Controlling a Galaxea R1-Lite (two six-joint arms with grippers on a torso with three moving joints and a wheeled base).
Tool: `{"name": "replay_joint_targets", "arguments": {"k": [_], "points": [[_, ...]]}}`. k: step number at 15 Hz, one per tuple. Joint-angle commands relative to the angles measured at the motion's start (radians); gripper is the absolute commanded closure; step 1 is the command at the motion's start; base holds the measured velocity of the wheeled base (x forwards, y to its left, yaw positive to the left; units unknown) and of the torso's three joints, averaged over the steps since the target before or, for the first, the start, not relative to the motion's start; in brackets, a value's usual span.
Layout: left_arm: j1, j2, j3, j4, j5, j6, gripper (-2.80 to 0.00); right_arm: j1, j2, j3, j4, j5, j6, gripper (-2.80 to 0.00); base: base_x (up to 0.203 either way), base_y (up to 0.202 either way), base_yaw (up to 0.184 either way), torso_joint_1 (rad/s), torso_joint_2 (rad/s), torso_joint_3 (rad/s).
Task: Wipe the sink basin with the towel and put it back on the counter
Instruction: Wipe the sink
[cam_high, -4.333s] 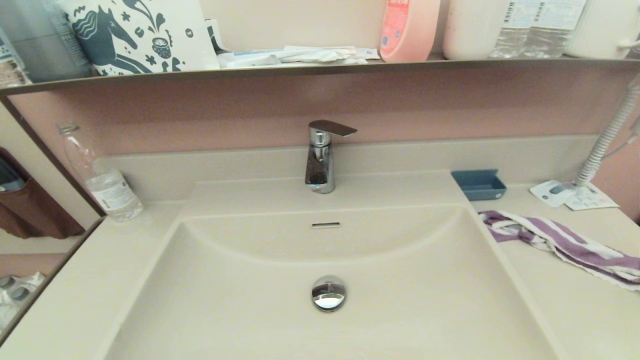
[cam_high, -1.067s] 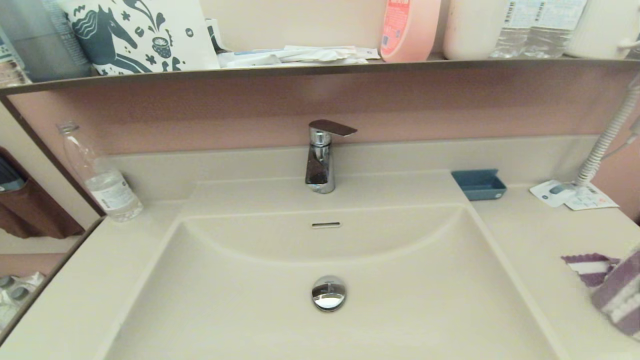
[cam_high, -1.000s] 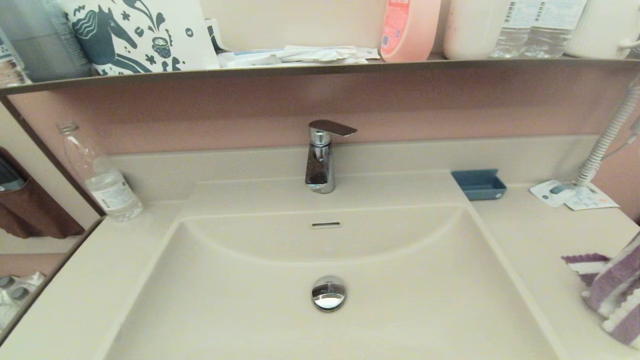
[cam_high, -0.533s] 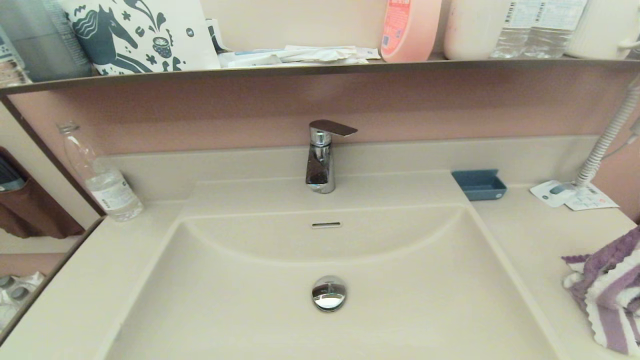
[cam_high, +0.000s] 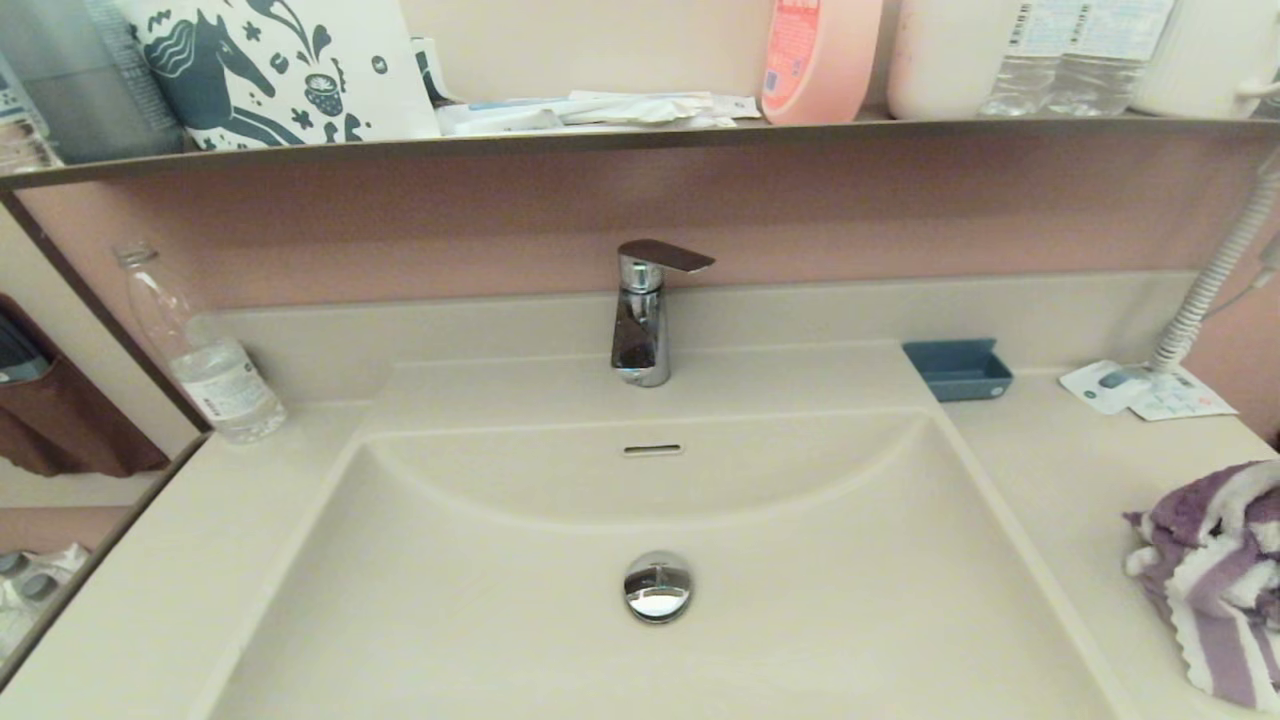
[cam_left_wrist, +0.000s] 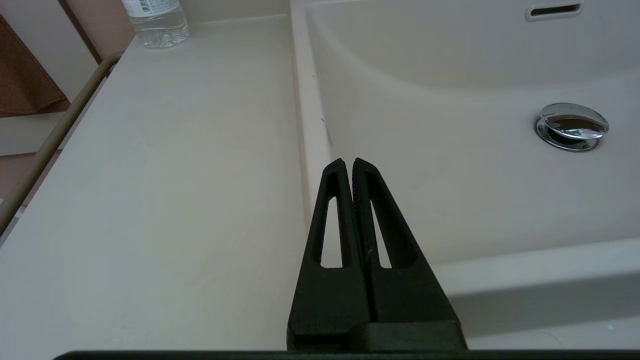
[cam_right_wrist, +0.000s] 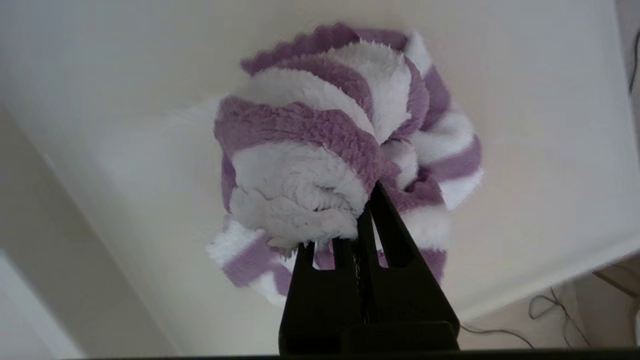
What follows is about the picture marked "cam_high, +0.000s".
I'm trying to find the chrome sink faucet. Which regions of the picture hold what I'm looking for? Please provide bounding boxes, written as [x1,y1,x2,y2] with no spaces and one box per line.
[610,238,717,389]

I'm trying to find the purple white striped towel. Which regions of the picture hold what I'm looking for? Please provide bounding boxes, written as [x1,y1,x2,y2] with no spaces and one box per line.
[1122,460,1280,713]

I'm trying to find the white ceramic sink basin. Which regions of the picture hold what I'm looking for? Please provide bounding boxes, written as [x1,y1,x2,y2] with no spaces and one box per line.
[188,340,1131,720]

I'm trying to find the chrome drain stopper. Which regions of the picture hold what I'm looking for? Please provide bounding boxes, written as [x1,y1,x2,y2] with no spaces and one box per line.
[623,550,694,624]

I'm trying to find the white packets on shelf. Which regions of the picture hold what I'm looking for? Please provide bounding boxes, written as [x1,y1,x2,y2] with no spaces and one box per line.
[565,92,719,129]

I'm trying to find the white sachet packet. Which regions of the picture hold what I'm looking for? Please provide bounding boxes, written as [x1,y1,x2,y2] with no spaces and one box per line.
[438,104,571,138]

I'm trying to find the blue plastic soap tray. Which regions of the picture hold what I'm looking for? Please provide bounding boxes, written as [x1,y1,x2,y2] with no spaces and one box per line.
[901,338,1015,403]

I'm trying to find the pink plastic bottle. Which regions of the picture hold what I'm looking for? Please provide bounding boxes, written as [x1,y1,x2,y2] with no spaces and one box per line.
[760,0,885,126]

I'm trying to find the white bag with horse print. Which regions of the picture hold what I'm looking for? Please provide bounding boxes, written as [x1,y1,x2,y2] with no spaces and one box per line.
[118,0,441,153]

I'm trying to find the clear bottle with white label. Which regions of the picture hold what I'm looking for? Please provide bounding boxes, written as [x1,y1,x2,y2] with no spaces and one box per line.
[115,243,289,444]

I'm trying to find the large white plastic jug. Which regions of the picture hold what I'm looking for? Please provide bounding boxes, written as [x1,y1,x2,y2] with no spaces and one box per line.
[886,0,1011,121]

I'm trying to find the white card with grey spot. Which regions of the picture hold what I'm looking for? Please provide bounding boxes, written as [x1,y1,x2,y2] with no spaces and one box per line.
[1058,360,1151,416]

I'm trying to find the clear plastic water bottle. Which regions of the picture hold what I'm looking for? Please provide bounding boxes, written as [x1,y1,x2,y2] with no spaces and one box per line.
[978,0,1063,119]
[1042,0,1176,119]

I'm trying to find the grey translucent container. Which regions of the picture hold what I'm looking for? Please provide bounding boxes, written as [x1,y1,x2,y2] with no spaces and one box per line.
[0,0,187,165]

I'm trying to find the white kettle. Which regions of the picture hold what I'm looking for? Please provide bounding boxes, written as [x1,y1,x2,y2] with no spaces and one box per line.
[1128,0,1280,121]

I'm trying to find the patterned paper packet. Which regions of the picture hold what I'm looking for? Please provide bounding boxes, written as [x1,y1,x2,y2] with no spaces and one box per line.
[0,50,64,172]

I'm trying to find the white coiled cord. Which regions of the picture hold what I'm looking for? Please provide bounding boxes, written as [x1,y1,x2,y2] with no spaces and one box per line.
[1145,150,1280,376]

